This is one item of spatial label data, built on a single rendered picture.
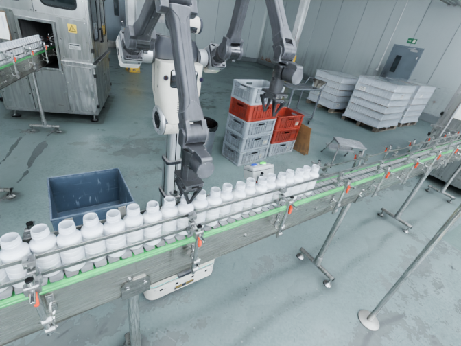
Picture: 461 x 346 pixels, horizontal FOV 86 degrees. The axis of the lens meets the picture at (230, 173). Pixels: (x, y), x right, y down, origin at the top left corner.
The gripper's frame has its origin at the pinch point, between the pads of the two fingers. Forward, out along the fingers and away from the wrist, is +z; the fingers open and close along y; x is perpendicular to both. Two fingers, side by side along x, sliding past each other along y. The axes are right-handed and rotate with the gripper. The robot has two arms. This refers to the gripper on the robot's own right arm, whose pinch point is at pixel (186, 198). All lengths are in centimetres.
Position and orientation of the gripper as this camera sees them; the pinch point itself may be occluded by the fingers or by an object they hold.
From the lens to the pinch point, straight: 88.1
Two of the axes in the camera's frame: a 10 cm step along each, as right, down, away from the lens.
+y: 5.4, 5.1, -6.7
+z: -1.7, 8.5, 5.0
